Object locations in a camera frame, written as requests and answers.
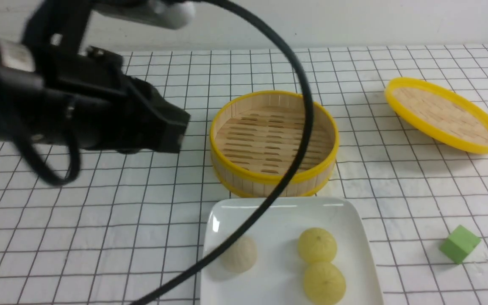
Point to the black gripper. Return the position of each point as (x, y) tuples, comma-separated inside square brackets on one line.
[(104, 109)]

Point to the white steamed bun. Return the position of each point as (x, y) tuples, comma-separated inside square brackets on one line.
[(241, 256)]

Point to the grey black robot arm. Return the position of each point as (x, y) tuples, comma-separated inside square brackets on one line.
[(21, 93)]

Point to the white square plate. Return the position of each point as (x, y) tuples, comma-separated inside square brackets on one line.
[(276, 277)]

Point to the yellow-green steamed bun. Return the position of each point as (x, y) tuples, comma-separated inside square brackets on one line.
[(317, 245), (323, 283)]

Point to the white grid tablecloth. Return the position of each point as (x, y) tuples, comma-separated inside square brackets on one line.
[(131, 223)]

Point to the bamboo steamer basket yellow rim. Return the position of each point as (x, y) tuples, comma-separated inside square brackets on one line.
[(254, 139)]

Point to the bamboo steamer lid yellow rim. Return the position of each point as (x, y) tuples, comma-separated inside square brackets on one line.
[(439, 113)]

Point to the green cube block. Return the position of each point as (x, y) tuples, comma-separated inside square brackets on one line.
[(459, 244)]

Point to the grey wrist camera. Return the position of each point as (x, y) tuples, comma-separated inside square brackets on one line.
[(166, 14)]

